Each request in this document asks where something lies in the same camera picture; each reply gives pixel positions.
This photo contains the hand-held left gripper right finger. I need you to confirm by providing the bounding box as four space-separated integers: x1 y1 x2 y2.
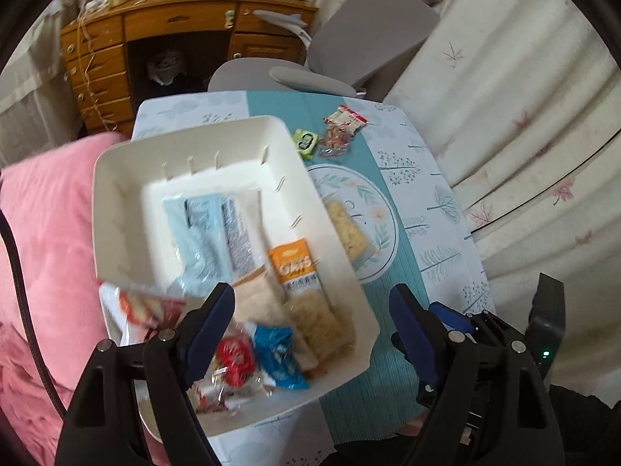
388 283 566 466

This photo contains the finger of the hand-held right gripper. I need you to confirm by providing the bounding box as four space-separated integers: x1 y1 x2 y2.
416 381 440 407
428 301 531 343

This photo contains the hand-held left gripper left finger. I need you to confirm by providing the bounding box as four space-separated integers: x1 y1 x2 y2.
54 282 237 466

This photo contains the red candy packet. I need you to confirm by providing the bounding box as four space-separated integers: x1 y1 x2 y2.
213 335 255 389

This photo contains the round rice cracker pack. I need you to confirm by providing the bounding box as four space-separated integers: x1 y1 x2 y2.
233 272 292 331

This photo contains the blue snowflake snack packet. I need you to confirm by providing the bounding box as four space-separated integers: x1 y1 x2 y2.
252 325 309 391

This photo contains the white red printed chip bag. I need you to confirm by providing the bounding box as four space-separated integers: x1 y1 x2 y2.
99 282 187 331

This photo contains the beige wafer pack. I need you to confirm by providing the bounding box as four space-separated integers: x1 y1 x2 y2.
284 294 357 365

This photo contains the orange white oat bar packet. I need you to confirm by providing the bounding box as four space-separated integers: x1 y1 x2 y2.
268 238 323 297

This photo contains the white plastic basket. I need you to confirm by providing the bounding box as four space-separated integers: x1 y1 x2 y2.
92 115 382 458

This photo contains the clear plastic snack packet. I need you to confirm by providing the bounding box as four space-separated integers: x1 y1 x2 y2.
189 374 272 416

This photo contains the white blue printed packet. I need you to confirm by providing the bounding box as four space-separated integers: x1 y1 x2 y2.
220 194 265 275

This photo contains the light blue packet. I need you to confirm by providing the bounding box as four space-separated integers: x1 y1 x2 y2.
162 194 234 297

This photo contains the tree print tablecloth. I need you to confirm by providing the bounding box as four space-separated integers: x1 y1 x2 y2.
131 90 496 466

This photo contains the dark clothing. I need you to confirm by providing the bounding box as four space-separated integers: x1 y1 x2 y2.
320 383 621 466

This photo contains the oat bar on table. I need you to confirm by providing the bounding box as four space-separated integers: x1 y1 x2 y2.
325 199 376 260

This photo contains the pink blanket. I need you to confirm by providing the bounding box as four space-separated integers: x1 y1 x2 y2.
0 132 170 466

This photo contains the green candy packet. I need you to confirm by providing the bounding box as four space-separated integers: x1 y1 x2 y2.
292 129 318 157

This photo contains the red trimmed snack packet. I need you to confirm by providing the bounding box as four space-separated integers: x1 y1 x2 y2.
317 104 368 157

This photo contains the cream curtain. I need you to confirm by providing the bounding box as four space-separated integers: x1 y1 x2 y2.
310 0 621 384

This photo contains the grey office chair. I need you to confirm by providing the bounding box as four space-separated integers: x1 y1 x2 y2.
208 0 459 103

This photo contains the white lace cloth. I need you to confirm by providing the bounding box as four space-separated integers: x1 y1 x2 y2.
0 7 81 168

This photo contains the wooden desk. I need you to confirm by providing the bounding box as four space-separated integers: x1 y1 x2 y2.
59 0 318 139

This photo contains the black cable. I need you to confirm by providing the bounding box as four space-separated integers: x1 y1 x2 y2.
0 211 66 421

